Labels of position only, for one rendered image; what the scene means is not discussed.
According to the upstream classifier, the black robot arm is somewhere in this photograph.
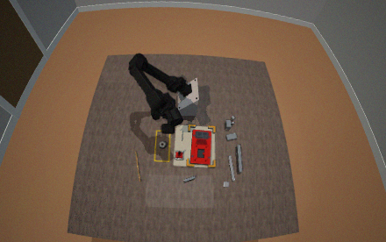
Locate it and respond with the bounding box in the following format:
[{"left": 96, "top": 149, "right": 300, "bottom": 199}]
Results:
[{"left": 128, "top": 53, "right": 192, "bottom": 126}]

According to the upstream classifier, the black tyre with grey hub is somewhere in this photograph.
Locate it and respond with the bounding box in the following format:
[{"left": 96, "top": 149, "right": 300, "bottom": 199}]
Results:
[{"left": 159, "top": 141, "right": 167, "bottom": 148}]

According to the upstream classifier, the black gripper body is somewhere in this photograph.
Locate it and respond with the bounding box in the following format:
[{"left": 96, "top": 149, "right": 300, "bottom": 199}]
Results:
[{"left": 161, "top": 114, "right": 175, "bottom": 134}]

